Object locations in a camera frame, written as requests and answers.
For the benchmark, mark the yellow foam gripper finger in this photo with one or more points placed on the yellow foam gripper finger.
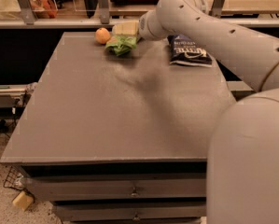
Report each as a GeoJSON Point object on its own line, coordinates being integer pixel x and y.
{"type": "Point", "coordinates": [126, 28]}

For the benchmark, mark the green rice chip bag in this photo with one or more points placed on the green rice chip bag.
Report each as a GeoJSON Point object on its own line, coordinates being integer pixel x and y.
{"type": "Point", "coordinates": [121, 44]}

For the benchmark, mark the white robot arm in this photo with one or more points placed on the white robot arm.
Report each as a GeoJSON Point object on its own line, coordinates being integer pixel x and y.
{"type": "Point", "coordinates": [242, 179]}

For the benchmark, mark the dark blue chip bag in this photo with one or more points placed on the dark blue chip bag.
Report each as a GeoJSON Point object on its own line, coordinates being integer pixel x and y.
{"type": "Point", "coordinates": [184, 51]}

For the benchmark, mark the orange white plastic bag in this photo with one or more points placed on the orange white plastic bag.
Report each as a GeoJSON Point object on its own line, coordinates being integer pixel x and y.
{"type": "Point", "coordinates": [44, 8]}

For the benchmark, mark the orange fruit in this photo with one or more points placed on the orange fruit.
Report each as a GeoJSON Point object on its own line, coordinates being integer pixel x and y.
{"type": "Point", "coordinates": [102, 35]}

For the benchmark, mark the grey drawer cabinet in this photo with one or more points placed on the grey drawer cabinet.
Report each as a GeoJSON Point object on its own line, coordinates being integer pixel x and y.
{"type": "Point", "coordinates": [94, 113]}

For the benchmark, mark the upper grey drawer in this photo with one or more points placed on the upper grey drawer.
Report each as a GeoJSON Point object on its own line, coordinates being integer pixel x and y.
{"type": "Point", "coordinates": [114, 187]}

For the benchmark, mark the grey drawer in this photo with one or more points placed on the grey drawer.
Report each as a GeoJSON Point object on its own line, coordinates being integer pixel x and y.
{"type": "Point", "coordinates": [129, 211]}
{"type": "Point", "coordinates": [114, 187]}

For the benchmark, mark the lower grey drawer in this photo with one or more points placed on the lower grey drawer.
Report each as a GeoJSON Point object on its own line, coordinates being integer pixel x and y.
{"type": "Point", "coordinates": [129, 211]}

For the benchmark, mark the yellow sponge block on floor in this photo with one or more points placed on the yellow sponge block on floor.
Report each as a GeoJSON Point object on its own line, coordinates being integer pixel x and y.
{"type": "Point", "coordinates": [23, 200]}

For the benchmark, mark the metal shelf rail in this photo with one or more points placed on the metal shelf rail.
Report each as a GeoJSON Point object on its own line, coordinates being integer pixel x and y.
{"type": "Point", "coordinates": [96, 13]}

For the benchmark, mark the black wire basket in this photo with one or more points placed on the black wire basket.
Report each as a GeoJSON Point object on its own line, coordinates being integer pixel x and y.
{"type": "Point", "coordinates": [13, 180]}

